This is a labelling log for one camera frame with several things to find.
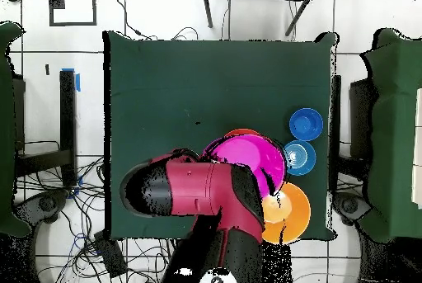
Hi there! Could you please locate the white box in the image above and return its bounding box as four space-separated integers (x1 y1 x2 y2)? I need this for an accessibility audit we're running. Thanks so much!
410 87 422 210

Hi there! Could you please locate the small dark blue bowl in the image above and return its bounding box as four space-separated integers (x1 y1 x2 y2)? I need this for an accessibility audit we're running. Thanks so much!
288 107 325 142

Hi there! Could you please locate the orange plastic bowl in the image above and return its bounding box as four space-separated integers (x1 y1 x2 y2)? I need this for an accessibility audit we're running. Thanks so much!
260 182 312 245

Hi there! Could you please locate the dark green table cloth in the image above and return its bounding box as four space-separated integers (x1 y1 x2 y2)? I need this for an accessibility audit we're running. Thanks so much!
102 30 338 242

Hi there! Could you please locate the red plastic bowl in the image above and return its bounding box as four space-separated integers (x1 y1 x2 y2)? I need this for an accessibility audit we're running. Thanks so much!
223 128 265 139

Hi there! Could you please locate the black table frame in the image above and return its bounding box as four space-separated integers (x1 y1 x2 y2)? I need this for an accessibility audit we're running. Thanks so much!
14 69 78 186

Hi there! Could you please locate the thin black cable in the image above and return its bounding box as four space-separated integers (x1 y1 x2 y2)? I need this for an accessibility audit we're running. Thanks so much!
111 0 157 40

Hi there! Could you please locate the pink plastic bowl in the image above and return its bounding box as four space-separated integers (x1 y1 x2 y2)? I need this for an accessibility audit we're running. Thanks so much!
200 134 287 197

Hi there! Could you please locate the green cloth side table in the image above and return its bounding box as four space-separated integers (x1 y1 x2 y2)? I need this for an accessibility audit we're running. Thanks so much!
0 21 32 238
359 27 422 243

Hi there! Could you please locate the black pedestal foot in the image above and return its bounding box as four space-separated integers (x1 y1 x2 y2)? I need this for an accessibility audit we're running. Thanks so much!
14 189 71 225
331 191 373 226

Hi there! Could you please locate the tangle of cables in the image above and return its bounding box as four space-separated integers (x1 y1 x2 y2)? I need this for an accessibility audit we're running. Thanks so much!
14 155 176 283

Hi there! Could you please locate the black power box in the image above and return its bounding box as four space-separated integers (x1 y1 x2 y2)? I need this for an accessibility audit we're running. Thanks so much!
93 229 129 279

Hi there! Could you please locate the blue tape strip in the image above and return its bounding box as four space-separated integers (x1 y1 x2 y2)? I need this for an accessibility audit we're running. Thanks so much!
61 68 82 92

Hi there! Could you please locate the grey square frame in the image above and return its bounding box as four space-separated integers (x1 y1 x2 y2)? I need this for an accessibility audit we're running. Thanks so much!
48 0 98 27

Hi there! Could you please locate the translucent teal plastic bowl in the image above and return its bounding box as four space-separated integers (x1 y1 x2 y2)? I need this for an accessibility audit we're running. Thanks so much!
283 139 317 177

